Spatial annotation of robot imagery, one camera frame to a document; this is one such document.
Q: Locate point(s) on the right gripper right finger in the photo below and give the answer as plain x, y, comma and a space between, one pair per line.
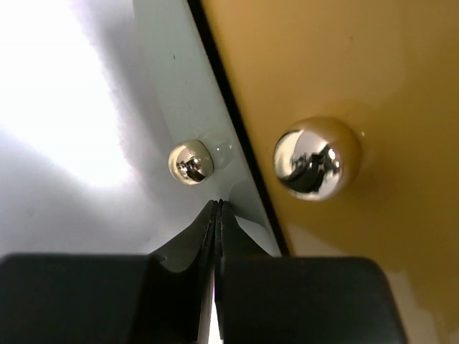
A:
265, 299

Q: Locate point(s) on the yellow drawer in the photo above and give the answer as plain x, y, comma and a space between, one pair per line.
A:
351, 108

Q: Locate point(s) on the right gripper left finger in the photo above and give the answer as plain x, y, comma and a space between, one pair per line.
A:
161, 297

